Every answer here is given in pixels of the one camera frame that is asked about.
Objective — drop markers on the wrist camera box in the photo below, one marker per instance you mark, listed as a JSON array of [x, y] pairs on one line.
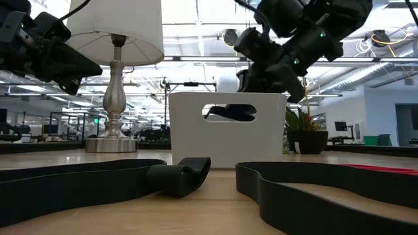
[[54, 27], [251, 44]]

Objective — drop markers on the black background stand frame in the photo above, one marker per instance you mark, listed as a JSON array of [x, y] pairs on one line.
[[191, 84]]

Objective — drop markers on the black aluminium table frame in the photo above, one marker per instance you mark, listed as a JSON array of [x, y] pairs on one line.
[[42, 147]]

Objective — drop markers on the black computer monitor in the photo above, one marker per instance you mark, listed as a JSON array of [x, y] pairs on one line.
[[340, 126]]

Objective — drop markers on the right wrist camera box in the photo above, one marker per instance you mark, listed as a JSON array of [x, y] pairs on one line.
[[251, 44]]

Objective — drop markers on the black rubber band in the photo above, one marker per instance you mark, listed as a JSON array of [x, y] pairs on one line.
[[294, 212], [65, 192]]

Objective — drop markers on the silver lamp with white shade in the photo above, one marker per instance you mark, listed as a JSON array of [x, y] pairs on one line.
[[114, 98]]

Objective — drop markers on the potted plant in black pot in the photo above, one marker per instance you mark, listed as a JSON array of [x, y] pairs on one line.
[[307, 142]]

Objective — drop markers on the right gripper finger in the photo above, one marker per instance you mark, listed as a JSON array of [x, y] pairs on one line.
[[228, 112], [249, 113]]

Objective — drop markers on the green chair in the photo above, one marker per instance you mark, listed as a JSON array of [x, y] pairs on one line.
[[370, 140]]

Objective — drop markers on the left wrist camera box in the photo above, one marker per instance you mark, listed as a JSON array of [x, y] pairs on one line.
[[54, 27]]

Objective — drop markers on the red rubber band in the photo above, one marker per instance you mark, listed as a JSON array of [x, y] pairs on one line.
[[385, 169]]

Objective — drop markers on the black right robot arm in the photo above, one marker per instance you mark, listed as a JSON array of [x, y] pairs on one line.
[[313, 19]]

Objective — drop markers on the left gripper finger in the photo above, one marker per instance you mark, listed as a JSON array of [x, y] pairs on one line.
[[69, 85], [68, 62]]

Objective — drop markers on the white plastic bin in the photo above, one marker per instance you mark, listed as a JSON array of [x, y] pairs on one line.
[[196, 143]]

